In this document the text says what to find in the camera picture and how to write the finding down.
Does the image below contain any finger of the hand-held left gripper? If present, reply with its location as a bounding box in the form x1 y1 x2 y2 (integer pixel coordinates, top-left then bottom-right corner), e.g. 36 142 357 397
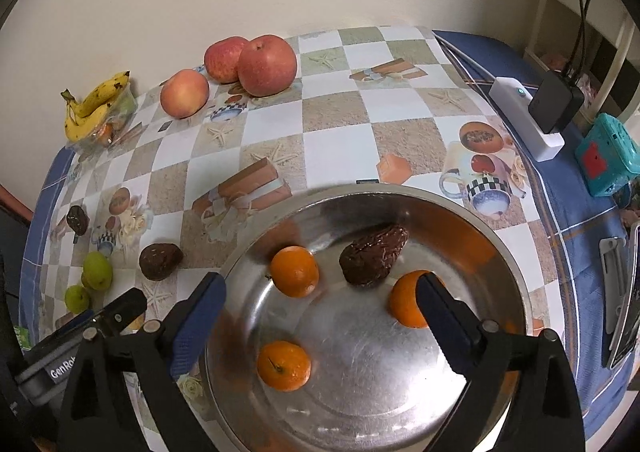
92 288 149 335
49 309 97 340

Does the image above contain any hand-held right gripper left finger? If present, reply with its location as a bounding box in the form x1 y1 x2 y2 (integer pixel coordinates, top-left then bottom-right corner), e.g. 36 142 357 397
57 272 228 452

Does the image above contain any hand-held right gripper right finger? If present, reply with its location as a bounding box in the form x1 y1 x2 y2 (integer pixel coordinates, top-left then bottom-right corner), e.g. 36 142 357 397
415 271 586 452

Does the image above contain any large green jujube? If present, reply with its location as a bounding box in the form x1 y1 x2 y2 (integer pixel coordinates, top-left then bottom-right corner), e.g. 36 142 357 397
81 251 114 292

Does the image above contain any large brown wrinkled avocado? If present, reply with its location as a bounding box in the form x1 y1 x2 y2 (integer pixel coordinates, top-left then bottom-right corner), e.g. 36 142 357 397
138 242 183 282

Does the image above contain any stainless steel bowl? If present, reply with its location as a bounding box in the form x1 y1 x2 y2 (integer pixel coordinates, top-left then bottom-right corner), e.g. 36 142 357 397
200 185 532 452

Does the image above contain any orange mandarin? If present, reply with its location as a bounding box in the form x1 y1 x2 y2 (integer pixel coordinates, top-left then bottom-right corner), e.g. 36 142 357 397
388 269 435 329
256 339 312 393
270 245 321 298

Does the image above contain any blue tablecloth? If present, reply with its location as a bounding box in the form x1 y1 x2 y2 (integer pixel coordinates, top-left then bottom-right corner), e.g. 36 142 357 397
20 30 632 443

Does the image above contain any grey phone stand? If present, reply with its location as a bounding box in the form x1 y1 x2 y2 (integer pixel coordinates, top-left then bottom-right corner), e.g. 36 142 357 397
599 236 629 335

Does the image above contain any smartphone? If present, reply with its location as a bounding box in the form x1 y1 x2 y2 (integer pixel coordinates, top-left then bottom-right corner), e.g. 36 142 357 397
607 222 640 368

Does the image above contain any clear plastic container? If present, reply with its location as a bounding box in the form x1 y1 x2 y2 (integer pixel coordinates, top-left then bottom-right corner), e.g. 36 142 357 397
65 82 138 153

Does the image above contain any checked printed tablecloth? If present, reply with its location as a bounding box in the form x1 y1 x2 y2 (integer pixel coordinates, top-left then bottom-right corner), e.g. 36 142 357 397
20 26 551 452

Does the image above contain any yellow banana bunch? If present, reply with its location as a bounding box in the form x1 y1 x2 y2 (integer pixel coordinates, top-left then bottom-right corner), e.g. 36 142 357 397
60 71 132 143

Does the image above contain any pale pink apple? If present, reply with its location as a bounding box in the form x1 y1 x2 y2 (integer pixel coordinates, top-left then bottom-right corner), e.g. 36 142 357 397
159 68 210 120

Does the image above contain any teal box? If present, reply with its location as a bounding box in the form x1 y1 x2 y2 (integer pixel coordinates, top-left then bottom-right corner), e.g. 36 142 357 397
574 113 640 198

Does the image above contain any white power strip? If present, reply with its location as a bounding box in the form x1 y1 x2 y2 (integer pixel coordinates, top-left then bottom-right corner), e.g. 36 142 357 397
488 76 566 163

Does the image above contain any black charger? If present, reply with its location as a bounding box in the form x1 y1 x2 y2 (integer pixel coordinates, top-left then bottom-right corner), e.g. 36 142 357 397
529 70 586 134

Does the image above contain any large red apple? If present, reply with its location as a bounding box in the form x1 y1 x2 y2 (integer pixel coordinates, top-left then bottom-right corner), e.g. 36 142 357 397
237 34 299 98

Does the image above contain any white wooden chair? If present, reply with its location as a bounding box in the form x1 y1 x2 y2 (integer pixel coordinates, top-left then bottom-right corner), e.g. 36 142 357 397
522 0 640 125

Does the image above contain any white power cord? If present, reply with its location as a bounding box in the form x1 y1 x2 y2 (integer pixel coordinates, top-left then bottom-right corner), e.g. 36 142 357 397
435 35 498 93

